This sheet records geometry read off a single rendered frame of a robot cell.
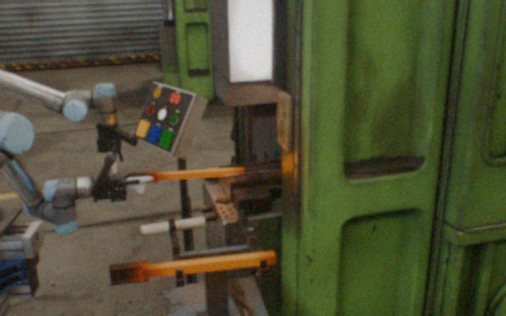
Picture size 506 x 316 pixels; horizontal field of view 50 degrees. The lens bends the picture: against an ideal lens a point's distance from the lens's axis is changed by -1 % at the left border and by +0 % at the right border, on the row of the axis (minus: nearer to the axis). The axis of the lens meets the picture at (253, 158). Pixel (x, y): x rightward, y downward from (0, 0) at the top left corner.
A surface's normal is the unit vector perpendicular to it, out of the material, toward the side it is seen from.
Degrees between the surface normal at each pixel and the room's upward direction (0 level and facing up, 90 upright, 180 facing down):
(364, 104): 89
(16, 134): 85
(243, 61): 90
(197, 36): 90
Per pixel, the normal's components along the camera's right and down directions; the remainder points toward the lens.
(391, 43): 0.27, 0.32
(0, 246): 0.04, 0.35
